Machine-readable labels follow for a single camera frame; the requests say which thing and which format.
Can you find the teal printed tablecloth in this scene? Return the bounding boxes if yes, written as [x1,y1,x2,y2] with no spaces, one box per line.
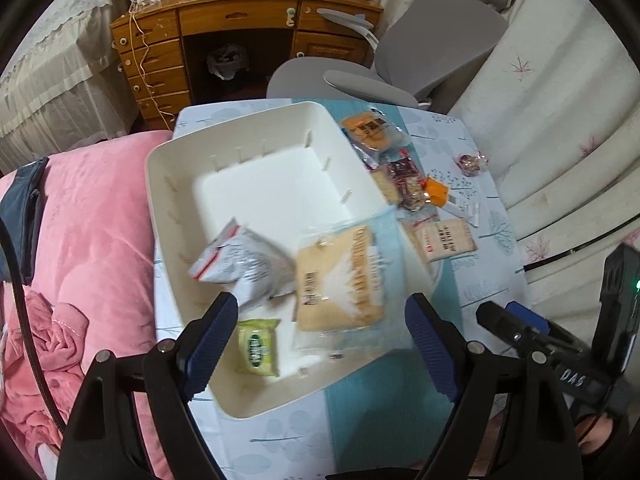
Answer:
[152,97,532,480]

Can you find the beige snack bag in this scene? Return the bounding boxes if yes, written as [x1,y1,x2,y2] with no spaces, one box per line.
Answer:
[292,205,406,351]

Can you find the small orange snack packet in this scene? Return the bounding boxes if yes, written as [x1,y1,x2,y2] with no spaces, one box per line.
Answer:
[422,177,482,227]

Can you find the trash bag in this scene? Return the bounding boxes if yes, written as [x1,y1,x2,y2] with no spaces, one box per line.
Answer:
[206,44,251,82]

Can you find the silver snack packet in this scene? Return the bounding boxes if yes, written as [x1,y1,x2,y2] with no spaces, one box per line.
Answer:
[188,217,296,308]

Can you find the wooden desk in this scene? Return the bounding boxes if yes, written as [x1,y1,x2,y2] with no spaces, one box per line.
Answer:
[110,0,386,132]

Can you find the clear cracker packet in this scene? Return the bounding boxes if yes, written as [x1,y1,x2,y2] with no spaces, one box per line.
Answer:
[371,166,402,206]

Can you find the wrapped candy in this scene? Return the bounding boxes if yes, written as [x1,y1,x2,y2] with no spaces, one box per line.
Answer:
[454,152,489,177]

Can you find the cream leaf-print sofa cover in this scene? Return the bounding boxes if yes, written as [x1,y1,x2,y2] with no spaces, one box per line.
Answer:
[445,0,640,272]

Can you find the white plastic storage box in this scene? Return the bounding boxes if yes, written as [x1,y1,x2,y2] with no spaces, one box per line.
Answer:
[145,101,435,418]

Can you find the orange black-print snack packet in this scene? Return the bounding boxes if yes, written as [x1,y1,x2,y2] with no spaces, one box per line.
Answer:
[340,107,408,156]

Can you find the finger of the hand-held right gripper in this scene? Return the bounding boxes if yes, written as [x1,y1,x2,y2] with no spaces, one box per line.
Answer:
[504,300,587,354]
[475,301,582,367]

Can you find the person's right hand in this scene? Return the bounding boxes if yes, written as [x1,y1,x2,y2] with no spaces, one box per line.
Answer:
[574,411,627,462]

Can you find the black cable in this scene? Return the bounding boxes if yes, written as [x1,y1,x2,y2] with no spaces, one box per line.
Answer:
[0,220,69,436]

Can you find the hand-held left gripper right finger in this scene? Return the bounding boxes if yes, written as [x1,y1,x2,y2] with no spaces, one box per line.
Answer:
[404,292,586,480]

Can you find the grey office chair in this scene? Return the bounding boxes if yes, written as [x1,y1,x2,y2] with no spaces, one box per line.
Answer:
[265,0,526,111]

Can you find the white lace cover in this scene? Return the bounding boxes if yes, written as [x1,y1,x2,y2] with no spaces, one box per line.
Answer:
[0,0,137,172]

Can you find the dark blue jeans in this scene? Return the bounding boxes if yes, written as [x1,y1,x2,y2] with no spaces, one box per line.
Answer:
[0,156,51,284]

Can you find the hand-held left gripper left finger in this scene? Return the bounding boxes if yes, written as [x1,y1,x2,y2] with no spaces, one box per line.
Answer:
[55,291,240,480]

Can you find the dark red snack packet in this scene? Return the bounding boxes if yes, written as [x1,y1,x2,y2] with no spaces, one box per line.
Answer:
[382,156,427,211]

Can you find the pink blanket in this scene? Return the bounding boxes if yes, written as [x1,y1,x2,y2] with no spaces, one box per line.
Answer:
[0,130,213,480]

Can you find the white cable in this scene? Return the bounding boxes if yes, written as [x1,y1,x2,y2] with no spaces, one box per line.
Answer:
[126,0,174,131]

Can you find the green snack packet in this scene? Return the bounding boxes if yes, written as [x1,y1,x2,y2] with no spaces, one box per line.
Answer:
[235,318,282,377]

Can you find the beige red-label snack packet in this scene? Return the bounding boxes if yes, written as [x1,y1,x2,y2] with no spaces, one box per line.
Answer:
[407,216,477,264]

